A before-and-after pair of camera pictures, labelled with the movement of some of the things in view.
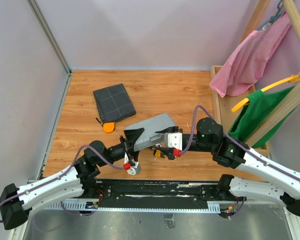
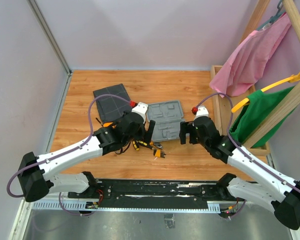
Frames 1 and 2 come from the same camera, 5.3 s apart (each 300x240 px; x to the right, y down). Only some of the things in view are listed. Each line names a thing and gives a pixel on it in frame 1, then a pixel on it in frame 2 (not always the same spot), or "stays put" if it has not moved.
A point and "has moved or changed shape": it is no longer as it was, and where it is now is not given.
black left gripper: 131,136 -> 149,132
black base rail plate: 157,192 stays put
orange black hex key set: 157,153 stays put
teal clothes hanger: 279,13 stays put
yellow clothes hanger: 293,78 stays put
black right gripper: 168,152 -> 185,127
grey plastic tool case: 149,137 has moved or changed shape
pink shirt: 245,66 stays put
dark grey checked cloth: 113,103 stays put
